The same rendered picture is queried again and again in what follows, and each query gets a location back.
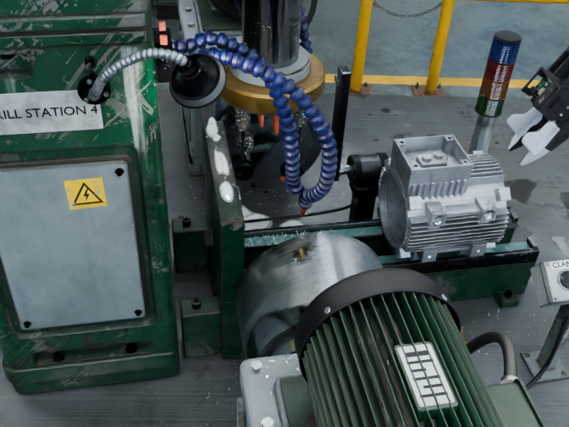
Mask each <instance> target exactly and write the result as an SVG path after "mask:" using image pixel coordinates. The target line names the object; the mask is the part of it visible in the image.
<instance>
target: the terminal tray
mask: <svg viewBox="0 0 569 427"><path fill-rule="evenodd" d="M438 149H439V150H438ZM430 150H432V151H431V152H432V154H431V152H430V153H428V151H430ZM433 151H434V152H433ZM424 152H425V153H424ZM409 153H410V154H409ZM418 153H420V154H418ZM426 153H427V154H426ZM450 153H451V154H450ZM409 155H410V156H409ZM447 155H448V156H449V157H448V161H447V160H446V157H447ZM444 156H445V157H444ZM452 159H453V160H452ZM451 160H452V161H451ZM410 161H411V162H410ZM414 162H415V163H414ZM453 162H454V163H453ZM446 165H447V166H446ZM473 165H474V164H473V163H472V161H471V159H470V158H469V157H468V156H467V154H466V153H465V151H464V150H463V148H462V147H461V145H460V144H459V142H458V141H457V139H456V138H455V137H454V135H443V136H423V137H413V138H402V139H394V142H393V147H392V152H391V160H390V165H389V168H390V169H393V170H394V171H395V172H393V171H392V170H391V171H390V172H391V174H392V175H393V177H394V179H395V182H396V183H397V185H398V187H399V188H400V190H401V193H402V195H403V196H404V193H405V197H406V198H407V197H414V196H420V198H422V200H425V198H426V197H427V198H428V199H432V197H434V198H435V199H437V198H438V196H441V198H444V197H445V196H447V197H450V195H453V196H454V197H456V196H457V194H459V195H460V196H461V197H462V196H463V194H464V193H466V191H467V185H468V182H469V180H470V178H471V174H472V168H473ZM395 173H397V174H398V176H399V178H400V180H401V182H400V181H399V179H398V177H397V175H396V174H395ZM401 184H402V186H403V190H404V193H403V190H402V187H401Z"/></svg>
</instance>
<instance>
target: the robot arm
mask: <svg viewBox="0 0 569 427"><path fill-rule="evenodd" d="M537 75H539V76H541V77H543V79H542V80H541V81H540V82H539V83H538V84H537V85H536V86H535V87H534V86H532V87H531V88H529V87H528V85H529V84H530V83H531V82H532V81H533V80H534V78H535V77H536V76H537ZM521 91H522V92H524V93H526V94H527V95H529V96H530V97H529V100H530V101H531V102H532V103H533V104H532V105H533V106H534V108H531V109H530V110H529V111H528V112H527V113H525V114H513V115H511V116H510V117H509V118H508V119H507V124H508V125H509V126H510V127H511V128H512V129H513V131H514V132H515V133H516V134H515V135H514V136H513V138H512V140H511V144H510V146H509V147H508V150H509V151H513V150H515V149H517V148H519V147H522V145H524V146H525V147H526V148H527V149H528V151H529V153H527V154H526V155H525V156H524V158H523V159H522V160H521V162H520V163H519V164H520V165H521V166H523V165H525V164H529V163H531V162H532V161H534V160H536V159H538V158H541V157H543V156H544V155H545V154H546V153H548V152H549V151H553V150H554V149H556V148H557V147H558V146H559V145H560V144H562V143H563V142H564V141H566V140H567V139H568V138H569V46H568V47H567V49H566V50H565V51H564V52H563V53H562V54H561V55H560V57H559V58H558V59H557V60H556V61H555V62H554V63H553V64H552V65H551V66H550V67H549V68H548V70H547V69H545V68H543V67H541V68H540V69H539V70H538V71H537V72H536V73H535V75H534V76H533V77H532V78H531V79H530V80H529V82H528V83H527V84H526V85H525V86H524V87H523V88H522V89H521ZM548 119H549V120H550V122H548ZM553 120H555V122H556V123H557V125H556V124H555V123H554V122H552V121H553ZM541 128H542V129H541ZM538 129H541V130H539V131H537V132H535V131H536V130H538Z"/></svg>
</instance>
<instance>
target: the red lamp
mask: <svg viewBox="0 0 569 427"><path fill-rule="evenodd" d="M515 63H516V62H515ZM515 63H512V64H499V63H496V62H495V61H493V60H492V59H490V58H489V57H488V62H487V64H486V68H485V71H484V75H485V77H487V78H488V79H489V80H492V81H496V82H507V81H509V80H510V79H511V75H512V72H513V69H514V66H515Z"/></svg>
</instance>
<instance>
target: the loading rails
mask: <svg viewBox="0 0 569 427"><path fill-rule="evenodd" d="M506 208H507V209H508V211H509V213H508V214H507V215H508V217H509V219H507V220H508V223H506V224H507V227H506V230H504V232H505V234H503V236H504V237H501V238H502V240H500V242H496V243H495V247H494V248H486V249H485V252H484V255H483V256H476V257H469V255H460V256H457V255H456V252H455V251H454V252H440V253H438V254H437V258H436V261H433V262H426V263H421V261H420V259H418V260H410V259H409V258H396V254H393V252H391V250H390V249H389V247H388V245H387V241H385V238H384V235H383V231H382V222H381V219H361V220H352V221H342V222H332V223H322V224H313V225H295V226H285V227H275V228H266V229H256V230H245V245H246V244H247V242H249V241H251V240H252V242H253V246H252V244H251V242H249V245H248V246H247V245H246V246H245V254H244V271H245V270H246V268H247V267H248V266H249V265H250V264H251V263H252V262H253V261H254V260H255V259H256V258H257V257H258V256H260V255H261V253H263V252H266V251H267V250H268V249H269V248H270V247H274V246H276V245H278V244H280V243H281V242H283V241H287V240H289V239H290V237H291V236H292V235H294V236H295V237H298V236H302V234H303V232H304V231H305V232H304V236H305V235H311V234H314V232H315V234H318V233H319V232H320V231H321V230H322V231H321V232H322V233H327V232H328V233H333V234H338V235H343V236H349V237H352V238H355V239H357V240H358V241H361V242H363V243H365V244H366V245H368V246H369V247H370V248H372V249H373V250H374V252H375V253H376V254H377V256H378V258H379V260H380V262H381V264H382V266H383V268H402V269H410V270H415V271H417V272H419V273H422V274H424V275H426V276H428V277H430V278H432V279H433V280H435V281H436V282H438V283H439V284H440V285H441V286H442V288H443V289H444V290H445V291H446V293H447V295H448V297H449V299H450V301H451V302H458V301H466V300H473V299H481V298H489V297H494V298H495V300H496V302H497V303H498V305H499V306H500V308H510V307H516V306H517V305H518V303H519V299H518V297H517V295H518V294H524V291H525V290H526V287H527V284H528V281H529V279H530V276H531V270H530V269H531V268H532V267H534V265H535V263H536V261H537V258H538V256H539V253H540V250H539V248H538V245H537V244H536V242H535V241H534V239H533V238H532V237H531V236H530V237H528V238H527V240H526V241H522V242H513V243H511V238H512V236H513V233H514V231H515V228H516V226H517V221H518V219H519V218H518V216H517V214H516V213H515V211H514V210H513V209H512V208H511V207H506ZM330 228H331V229H332V230H331V229H330ZM296 231H297V232H298V235H297V233H296ZM331 231H333V232H331ZM335 231H336V232H335ZM282 232H283V235H282ZM307 232H308V233H307ZM292 233H293V234H292ZM273 234H274V235H273ZM285 234H286V236H285V237H284V235H285ZM300 234H301V235H300ZM265 235H266V236H265ZM254 236H255V237H254ZM264 236H265V237H264ZM268 236H270V237H268ZM294 236H293V237H291V238H295V237H294ZM263 237H264V238H263ZM266 237H267V238H266ZM274 237H275V238H274ZM277 237H278V239H277ZM249 238H250V240H249ZM260 238H261V241H262V242H261V241H259V240H260ZM271 238H272V239H273V241H272V242H271ZM281 239H282V240H281ZM283 239H284V240H283ZM286 239H287V240H286ZM258 241H259V242H261V243H259V242H258ZM274 241H275V242H276V244H274ZM257 242H258V244H257ZM263 242H265V243H267V244H269V245H270V246H269V245H267V244H265V243H263ZM270 242H271V243H272V244H270ZM262 244H263V245H262ZM250 245H251V246H250ZM249 246H250V247H249Z"/></svg>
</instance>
